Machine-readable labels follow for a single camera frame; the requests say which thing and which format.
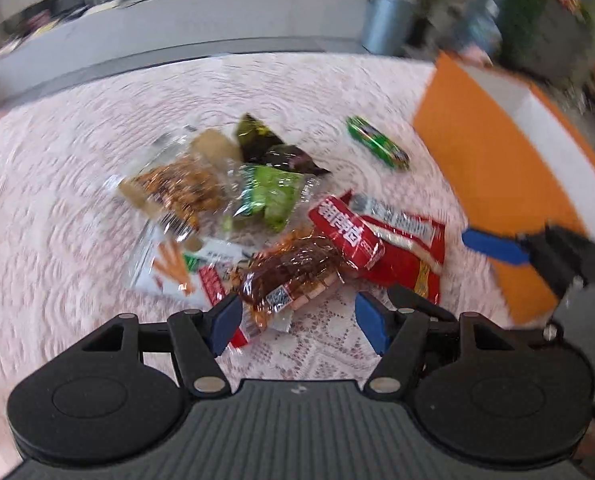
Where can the green candy bar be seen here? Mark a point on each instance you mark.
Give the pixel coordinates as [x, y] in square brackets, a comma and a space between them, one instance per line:
[377, 142]

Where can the orange storage box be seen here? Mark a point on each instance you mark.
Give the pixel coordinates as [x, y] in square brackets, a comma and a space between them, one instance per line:
[477, 160]

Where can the small red snack packet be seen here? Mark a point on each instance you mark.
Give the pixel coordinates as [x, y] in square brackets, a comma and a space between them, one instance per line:
[347, 232]

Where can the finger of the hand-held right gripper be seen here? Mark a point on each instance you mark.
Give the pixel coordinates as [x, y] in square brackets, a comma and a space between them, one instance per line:
[497, 249]

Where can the white spicy stick snack packet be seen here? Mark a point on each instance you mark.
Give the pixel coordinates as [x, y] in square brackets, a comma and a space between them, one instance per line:
[170, 265]

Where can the clear nut snack packet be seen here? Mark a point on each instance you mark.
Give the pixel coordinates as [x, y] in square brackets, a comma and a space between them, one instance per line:
[177, 187]

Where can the dark green triangular snack packet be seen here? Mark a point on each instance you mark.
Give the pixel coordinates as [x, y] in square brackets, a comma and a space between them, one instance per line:
[265, 141]

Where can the brown clear snack packet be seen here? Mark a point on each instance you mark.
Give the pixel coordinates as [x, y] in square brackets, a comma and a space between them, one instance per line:
[287, 266]

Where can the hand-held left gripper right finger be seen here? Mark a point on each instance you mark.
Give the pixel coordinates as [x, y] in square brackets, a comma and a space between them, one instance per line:
[372, 322]

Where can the thin red strip packet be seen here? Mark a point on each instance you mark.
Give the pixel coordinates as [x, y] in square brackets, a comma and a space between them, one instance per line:
[212, 285]

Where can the grey drawer cabinet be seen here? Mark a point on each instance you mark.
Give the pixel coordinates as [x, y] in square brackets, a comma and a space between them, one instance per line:
[565, 45]

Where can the blue water jug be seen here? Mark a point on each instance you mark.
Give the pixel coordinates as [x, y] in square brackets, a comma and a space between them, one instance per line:
[480, 25]

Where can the long grey tv cabinet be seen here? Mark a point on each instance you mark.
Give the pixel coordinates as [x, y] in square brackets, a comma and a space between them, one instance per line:
[177, 27]

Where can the large red snack packet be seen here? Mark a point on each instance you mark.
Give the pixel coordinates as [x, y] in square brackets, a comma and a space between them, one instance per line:
[413, 261]

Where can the green ivy plant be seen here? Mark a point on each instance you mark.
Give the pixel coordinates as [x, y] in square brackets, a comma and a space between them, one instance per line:
[525, 0]

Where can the grey trash bin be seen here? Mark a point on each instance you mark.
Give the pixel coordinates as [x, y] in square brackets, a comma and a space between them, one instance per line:
[388, 20]

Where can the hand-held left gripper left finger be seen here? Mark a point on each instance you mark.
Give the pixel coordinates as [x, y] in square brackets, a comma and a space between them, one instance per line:
[226, 321]

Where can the light green snack packet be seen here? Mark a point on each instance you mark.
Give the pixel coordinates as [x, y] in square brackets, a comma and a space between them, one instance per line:
[272, 195]

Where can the pink lace tablecloth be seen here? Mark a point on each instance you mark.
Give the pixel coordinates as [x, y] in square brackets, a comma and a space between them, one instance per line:
[77, 210]

